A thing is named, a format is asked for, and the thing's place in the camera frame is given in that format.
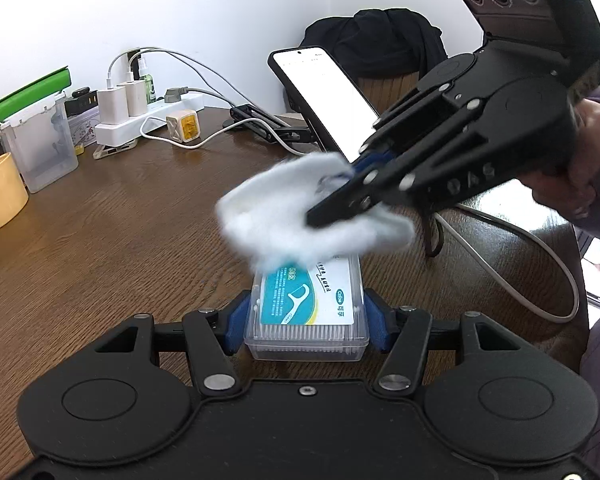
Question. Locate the black charger block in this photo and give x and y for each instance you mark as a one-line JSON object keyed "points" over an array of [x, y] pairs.
{"points": [[80, 102]]}

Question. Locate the black smartphone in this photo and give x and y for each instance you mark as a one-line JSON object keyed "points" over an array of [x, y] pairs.
{"points": [[320, 90]]}

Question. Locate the black phone stand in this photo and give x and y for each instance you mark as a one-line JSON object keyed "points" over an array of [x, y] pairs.
{"points": [[260, 122]]}

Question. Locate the clear plastic floss pick box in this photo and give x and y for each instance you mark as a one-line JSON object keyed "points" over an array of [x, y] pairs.
{"points": [[305, 312]]}

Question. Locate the patterned box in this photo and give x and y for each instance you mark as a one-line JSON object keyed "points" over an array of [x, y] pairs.
{"points": [[85, 130]]}

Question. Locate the white charger plug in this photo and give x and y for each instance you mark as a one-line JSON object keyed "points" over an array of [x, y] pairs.
{"points": [[111, 106], [132, 97]]}

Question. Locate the white cleaning cloth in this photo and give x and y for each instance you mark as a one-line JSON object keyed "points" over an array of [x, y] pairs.
{"points": [[260, 210]]}

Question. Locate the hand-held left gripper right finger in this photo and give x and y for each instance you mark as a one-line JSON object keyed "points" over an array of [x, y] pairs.
{"points": [[377, 321]]}

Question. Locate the white power strip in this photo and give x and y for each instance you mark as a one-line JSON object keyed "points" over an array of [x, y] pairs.
{"points": [[130, 132]]}

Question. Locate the grey power plug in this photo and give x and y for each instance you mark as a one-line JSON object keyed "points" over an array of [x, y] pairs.
{"points": [[176, 94]]}

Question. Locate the green lid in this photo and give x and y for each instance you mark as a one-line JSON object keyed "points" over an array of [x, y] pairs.
{"points": [[25, 95]]}

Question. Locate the yellow white cube adapter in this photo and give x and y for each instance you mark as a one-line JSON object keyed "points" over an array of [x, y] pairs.
{"points": [[184, 126]]}

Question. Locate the black jacket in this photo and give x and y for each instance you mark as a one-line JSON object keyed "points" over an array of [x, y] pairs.
{"points": [[375, 35]]}

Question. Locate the yellow cup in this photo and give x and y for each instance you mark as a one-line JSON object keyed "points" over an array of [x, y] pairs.
{"points": [[0, 195]]}

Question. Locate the clear plastic storage container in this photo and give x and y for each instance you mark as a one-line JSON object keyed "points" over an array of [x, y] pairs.
{"points": [[42, 152]]}

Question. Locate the person's right hand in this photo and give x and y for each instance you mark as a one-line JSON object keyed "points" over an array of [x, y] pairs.
{"points": [[587, 160]]}

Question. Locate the green spray bottle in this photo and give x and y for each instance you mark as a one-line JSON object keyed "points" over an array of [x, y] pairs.
{"points": [[149, 85]]}

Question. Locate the flat white power bank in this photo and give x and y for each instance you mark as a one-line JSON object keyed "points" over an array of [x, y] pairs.
{"points": [[112, 151]]}

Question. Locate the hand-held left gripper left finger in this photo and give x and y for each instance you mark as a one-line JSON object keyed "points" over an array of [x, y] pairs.
{"points": [[236, 321]]}

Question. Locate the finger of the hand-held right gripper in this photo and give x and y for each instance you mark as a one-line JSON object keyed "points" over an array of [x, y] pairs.
{"points": [[405, 120], [375, 187]]}

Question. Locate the wooden chair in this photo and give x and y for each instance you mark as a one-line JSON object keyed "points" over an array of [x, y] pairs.
{"points": [[385, 92]]}

